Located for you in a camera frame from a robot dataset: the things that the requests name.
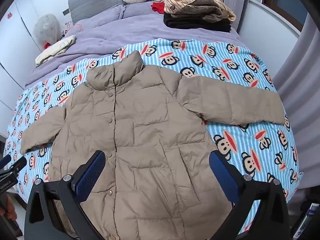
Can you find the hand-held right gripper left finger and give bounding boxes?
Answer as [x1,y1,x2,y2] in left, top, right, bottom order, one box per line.
[24,151,107,240]

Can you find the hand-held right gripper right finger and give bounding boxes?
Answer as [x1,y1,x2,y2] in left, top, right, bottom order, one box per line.
[209,151,292,240]

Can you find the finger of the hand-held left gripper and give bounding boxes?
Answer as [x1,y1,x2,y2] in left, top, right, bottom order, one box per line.
[0,154,12,168]
[9,157,27,173]

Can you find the beige puffer jacket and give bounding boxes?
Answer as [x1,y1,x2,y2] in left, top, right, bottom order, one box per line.
[20,50,286,240]

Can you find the pile of brown black clothes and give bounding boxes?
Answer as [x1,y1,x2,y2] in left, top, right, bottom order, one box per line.
[164,0,237,23]

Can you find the person's left hand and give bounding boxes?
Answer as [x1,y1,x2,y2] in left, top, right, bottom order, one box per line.
[0,194,17,221]

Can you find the monkey print striped blanket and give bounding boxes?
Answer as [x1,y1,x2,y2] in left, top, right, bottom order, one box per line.
[4,39,300,205]

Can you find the blue white box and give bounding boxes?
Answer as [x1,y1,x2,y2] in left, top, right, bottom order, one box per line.
[304,202,319,230]

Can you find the white wardrobe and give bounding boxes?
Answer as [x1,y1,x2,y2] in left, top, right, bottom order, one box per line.
[0,0,73,135]

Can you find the cream folded garment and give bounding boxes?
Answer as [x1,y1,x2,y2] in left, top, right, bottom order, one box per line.
[34,35,77,67]

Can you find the fan with white cover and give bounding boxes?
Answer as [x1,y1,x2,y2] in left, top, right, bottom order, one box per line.
[34,14,63,48]

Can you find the purple duvet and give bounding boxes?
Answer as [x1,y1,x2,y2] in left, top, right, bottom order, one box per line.
[25,4,240,85]

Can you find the black folded garment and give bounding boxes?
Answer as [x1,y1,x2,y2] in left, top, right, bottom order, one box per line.
[164,12,232,33]

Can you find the purple pillow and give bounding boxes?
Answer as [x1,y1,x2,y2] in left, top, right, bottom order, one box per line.
[80,4,125,28]
[124,2,165,18]

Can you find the grey quilted headboard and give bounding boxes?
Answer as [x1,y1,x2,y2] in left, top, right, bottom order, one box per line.
[68,0,198,24]

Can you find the red cloth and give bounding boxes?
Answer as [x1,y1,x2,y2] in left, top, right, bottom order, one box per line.
[151,2,165,14]

